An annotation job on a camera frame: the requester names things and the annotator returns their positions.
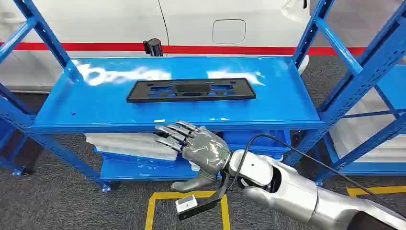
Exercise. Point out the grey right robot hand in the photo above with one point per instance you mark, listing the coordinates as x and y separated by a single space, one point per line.
206 150

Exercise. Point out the black plastic plate frame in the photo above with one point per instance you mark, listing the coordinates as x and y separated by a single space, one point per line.
244 92

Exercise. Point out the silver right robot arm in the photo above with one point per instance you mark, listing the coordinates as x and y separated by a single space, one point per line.
295 193

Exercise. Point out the white wrapped foam panel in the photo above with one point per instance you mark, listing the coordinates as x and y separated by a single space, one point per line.
127 144

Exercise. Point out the yellow floor tape square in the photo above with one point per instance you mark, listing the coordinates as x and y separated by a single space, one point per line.
151 209

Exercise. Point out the blue metal shelving rack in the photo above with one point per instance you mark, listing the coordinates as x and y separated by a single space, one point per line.
385 50
95 104

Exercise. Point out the white car body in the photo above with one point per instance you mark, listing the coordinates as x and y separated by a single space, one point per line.
111 22

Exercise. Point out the yellow floor tape strip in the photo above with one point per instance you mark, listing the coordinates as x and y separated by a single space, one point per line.
380 190

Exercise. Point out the black chrome barrier post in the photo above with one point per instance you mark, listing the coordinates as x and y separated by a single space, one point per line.
154 47

